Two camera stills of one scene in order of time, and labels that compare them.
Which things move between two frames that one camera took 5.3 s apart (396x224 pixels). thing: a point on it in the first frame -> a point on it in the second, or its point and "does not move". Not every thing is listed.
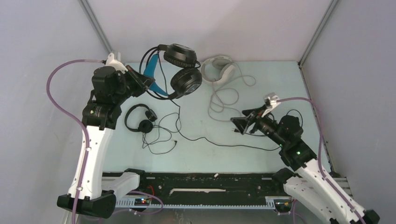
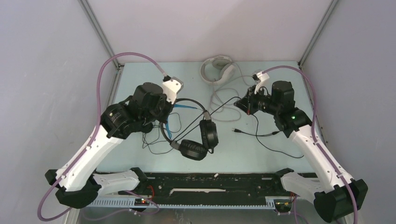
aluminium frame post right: x=333 y=3 does not move
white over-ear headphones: x=224 y=64 does not move
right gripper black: x=241 y=122 -> x=247 y=103
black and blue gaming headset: x=174 y=68 -> x=193 y=150
